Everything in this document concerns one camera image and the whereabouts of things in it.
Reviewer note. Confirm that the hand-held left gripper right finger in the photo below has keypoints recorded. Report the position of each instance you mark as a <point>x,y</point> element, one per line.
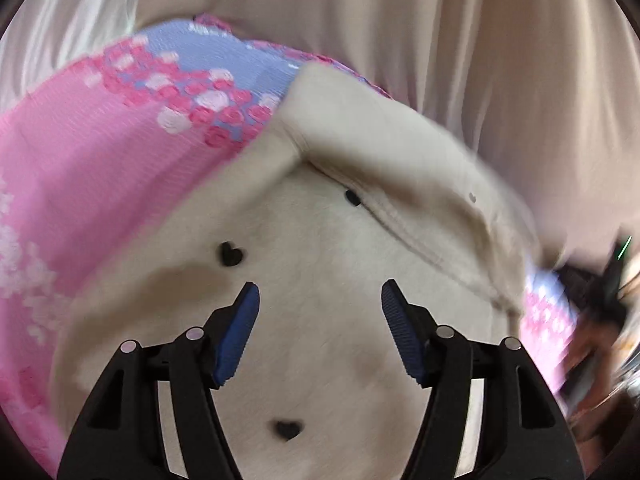
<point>400,330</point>

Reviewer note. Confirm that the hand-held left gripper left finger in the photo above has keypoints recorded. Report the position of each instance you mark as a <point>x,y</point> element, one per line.
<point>239,330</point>

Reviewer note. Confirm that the cream knit cardigan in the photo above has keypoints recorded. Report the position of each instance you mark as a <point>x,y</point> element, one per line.
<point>325,220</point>

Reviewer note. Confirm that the pink floral bed sheet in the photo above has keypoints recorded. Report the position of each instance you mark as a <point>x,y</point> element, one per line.
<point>75,170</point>

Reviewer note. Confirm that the beige curtain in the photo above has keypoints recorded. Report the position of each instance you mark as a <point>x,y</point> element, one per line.
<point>425,25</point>

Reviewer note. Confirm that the white satin curtain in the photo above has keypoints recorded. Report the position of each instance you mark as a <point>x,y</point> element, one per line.
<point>55,35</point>

